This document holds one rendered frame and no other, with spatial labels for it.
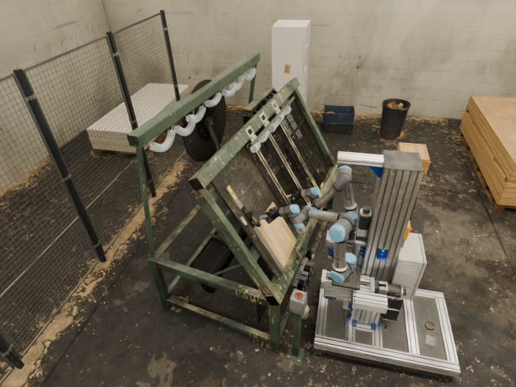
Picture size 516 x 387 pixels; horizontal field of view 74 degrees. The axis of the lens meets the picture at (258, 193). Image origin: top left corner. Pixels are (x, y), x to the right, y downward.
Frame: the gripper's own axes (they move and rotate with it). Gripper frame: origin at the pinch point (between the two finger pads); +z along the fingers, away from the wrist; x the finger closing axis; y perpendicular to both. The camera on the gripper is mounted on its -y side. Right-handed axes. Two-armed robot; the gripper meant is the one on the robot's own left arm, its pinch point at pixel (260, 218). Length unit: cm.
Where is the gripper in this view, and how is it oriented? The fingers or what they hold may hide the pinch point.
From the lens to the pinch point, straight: 284.9
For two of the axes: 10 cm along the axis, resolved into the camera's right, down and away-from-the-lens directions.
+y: 4.0, -5.7, 7.2
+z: -7.7, 2.2, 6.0
